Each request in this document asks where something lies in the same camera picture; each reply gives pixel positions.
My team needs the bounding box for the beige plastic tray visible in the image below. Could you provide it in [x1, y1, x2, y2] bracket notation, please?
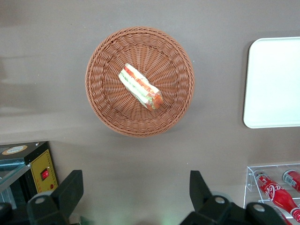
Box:
[243, 37, 300, 129]

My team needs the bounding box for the triangle sandwich with vegetables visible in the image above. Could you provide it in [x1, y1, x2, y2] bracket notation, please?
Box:
[118, 62, 164, 112]

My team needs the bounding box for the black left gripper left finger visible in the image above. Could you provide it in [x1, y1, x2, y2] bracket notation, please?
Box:
[26, 170, 84, 225]

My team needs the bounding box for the red Coca-Cola aluminium bottle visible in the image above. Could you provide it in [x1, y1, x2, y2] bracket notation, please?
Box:
[282, 169, 300, 193]
[254, 169, 300, 223]

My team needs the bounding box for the clear acrylic bottle rack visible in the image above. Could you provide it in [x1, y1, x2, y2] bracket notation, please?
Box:
[243, 163, 300, 222]

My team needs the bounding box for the round brown wicker basket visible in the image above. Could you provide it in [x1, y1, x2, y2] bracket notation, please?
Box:
[84, 26, 195, 138]

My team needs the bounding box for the black food warmer display case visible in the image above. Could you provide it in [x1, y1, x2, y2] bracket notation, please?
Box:
[0, 141, 59, 210]

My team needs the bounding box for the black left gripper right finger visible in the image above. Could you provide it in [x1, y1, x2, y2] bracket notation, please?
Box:
[180, 170, 248, 225]

